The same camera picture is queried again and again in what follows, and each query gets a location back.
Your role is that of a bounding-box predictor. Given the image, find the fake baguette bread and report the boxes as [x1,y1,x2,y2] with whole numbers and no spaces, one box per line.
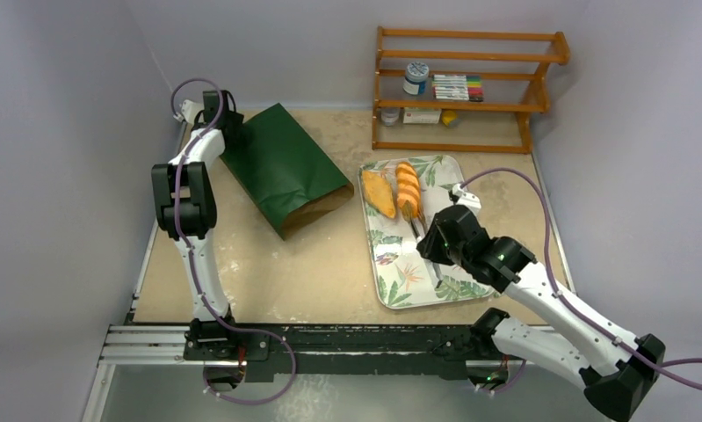
[395,161,424,222]

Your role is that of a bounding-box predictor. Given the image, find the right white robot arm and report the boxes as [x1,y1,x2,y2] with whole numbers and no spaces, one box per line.
[416,205,666,421]

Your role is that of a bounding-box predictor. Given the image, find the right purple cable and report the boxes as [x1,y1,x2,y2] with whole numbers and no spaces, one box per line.
[458,167,702,397]

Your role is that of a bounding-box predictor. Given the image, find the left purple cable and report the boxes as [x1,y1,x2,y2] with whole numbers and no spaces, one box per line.
[170,78,298,408]

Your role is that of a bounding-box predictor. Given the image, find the orange wooden shelf rack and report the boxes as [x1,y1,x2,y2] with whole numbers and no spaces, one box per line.
[371,25,571,154]

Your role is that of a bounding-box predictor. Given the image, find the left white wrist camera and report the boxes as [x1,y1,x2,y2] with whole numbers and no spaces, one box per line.
[174,99,204,125]

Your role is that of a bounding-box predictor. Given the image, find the small grey jar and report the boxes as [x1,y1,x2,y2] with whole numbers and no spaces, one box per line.
[380,107,401,127]

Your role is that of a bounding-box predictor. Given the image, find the leaf pattern serving tray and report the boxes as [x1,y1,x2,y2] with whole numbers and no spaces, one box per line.
[358,155,495,309]

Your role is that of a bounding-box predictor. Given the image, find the coloured marker set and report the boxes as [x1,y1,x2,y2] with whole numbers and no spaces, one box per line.
[432,75,484,102]

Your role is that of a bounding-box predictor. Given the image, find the small yellow object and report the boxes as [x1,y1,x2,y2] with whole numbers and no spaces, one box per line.
[441,110,460,127]

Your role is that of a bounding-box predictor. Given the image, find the yellow fake bread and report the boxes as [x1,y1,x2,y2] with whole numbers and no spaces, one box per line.
[361,171,396,219]

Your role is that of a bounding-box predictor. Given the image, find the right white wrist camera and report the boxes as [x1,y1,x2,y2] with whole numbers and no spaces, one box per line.
[449,183,481,215]

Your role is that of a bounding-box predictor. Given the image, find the purple cable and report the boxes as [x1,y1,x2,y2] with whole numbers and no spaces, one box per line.
[170,78,298,408]
[458,167,702,397]

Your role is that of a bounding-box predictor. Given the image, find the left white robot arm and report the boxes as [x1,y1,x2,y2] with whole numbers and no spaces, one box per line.
[151,90,240,360]

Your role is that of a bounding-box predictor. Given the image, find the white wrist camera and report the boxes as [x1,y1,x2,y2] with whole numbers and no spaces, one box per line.
[449,183,481,215]
[174,99,204,125]

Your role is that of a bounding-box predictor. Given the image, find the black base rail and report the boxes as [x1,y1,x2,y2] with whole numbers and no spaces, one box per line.
[184,320,524,389]

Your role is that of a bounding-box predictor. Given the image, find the metal tongs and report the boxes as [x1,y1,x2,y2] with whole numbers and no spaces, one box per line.
[402,209,448,289]

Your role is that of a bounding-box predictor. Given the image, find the white jar blue lid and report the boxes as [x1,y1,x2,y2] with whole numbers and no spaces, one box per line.
[402,62,430,96]

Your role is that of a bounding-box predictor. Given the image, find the green paper bag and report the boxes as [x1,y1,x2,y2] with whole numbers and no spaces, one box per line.
[221,104,355,240]

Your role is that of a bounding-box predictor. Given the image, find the white small box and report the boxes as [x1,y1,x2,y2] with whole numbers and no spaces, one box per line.
[402,107,442,125]

